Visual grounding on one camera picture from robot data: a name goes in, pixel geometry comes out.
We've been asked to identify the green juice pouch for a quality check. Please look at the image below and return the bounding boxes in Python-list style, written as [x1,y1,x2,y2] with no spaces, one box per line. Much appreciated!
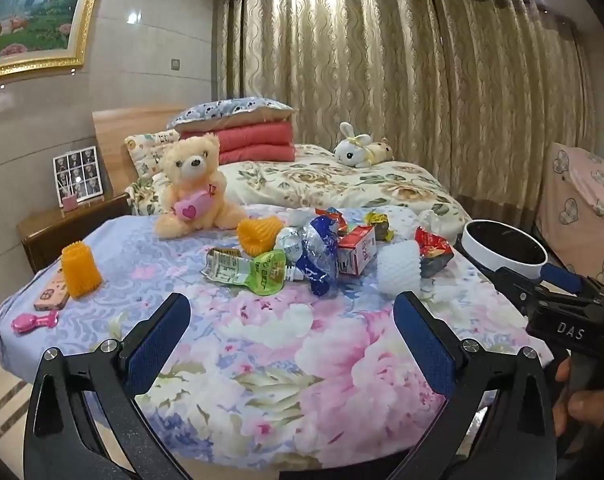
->
[201,248,287,296]

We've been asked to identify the white rimmed trash bin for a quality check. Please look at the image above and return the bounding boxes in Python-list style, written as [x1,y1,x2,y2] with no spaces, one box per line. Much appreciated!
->
[460,219,548,281]

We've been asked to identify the person's right hand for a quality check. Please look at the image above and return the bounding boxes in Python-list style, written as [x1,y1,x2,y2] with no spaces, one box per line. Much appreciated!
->
[551,356,604,438]

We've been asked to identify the pink heart cover furniture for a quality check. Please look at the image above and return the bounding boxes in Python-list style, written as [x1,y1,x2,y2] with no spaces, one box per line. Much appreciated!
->
[535,143,604,285]

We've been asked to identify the pink toy comb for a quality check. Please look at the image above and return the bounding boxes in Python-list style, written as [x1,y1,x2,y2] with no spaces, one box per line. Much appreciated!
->
[11,311,59,335]

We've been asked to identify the red snack wrapper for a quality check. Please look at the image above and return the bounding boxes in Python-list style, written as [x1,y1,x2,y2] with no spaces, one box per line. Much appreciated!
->
[415,226,454,278]

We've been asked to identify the orange foam sleeve left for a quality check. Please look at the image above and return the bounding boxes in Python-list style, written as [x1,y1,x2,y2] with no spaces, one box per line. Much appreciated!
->
[60,242,102,299]

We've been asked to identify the white foam net sleeve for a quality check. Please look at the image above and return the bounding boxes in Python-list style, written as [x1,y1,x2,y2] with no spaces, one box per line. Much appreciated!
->
[377,240,421,297]

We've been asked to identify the yellow snack wrapper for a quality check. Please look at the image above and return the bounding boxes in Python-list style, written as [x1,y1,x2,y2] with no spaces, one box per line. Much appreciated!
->
[365,211,394,243]

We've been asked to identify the wooden nightstand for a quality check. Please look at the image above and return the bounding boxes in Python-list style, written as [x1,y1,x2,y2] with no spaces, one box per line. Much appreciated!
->
[17,193,131,273]

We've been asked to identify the red white milk carton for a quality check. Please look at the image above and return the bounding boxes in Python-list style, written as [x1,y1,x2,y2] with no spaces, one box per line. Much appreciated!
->
[337,226,377,276]

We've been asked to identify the beige patterned curtains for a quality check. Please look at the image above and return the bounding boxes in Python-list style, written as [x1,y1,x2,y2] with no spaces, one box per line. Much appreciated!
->
[214,0,596,226]

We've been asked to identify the orange blue snack wrapper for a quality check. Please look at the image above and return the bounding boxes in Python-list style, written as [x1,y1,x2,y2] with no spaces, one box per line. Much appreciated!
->
[315,207,349,236]

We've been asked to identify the floral pastel bed quilt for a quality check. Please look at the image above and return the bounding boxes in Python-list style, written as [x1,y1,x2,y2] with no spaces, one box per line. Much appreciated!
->
[0,202,556,470]

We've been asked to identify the pink reed diffuser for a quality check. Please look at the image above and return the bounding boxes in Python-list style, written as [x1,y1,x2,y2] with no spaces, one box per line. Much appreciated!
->
[56,171,78,212]

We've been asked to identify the white bunny plush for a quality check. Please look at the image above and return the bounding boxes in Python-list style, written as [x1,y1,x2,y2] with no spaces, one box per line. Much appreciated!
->
[334,122,394,169]

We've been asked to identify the crushed blue plastic bottle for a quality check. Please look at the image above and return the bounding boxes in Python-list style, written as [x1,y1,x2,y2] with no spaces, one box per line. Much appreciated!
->
[275,216,339,297]

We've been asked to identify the cream floral duvet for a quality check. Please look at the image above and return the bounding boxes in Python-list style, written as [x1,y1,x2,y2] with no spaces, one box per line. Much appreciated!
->
[124,143,472,245]

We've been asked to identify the beige teddy bear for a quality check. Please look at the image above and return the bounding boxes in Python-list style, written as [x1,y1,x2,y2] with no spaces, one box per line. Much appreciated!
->
[156,133,247,240]

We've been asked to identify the orange foam net sleeve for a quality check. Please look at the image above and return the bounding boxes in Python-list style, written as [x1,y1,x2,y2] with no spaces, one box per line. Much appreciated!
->
[237,216,285,257]

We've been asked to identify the floral pillow at headboard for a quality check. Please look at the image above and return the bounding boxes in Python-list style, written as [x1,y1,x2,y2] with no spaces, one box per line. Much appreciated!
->
[124,129,180,178]

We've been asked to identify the wooden headboard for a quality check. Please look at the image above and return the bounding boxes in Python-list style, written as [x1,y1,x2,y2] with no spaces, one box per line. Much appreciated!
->
[92,104,184,194]

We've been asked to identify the folded red blanket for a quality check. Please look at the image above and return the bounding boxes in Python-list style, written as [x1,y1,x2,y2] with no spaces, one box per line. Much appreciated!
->
[179,120,298,166]

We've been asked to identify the blue patterned pillow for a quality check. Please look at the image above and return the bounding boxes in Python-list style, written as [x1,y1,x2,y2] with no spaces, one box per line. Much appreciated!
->
[166,96,296,133]

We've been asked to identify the gold framed landscape painting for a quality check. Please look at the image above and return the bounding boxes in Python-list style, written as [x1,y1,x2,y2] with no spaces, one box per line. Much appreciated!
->
[0,0,97,80]

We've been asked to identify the photo collage frame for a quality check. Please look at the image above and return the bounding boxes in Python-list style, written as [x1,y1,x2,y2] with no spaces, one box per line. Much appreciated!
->
[52,146,104,207]

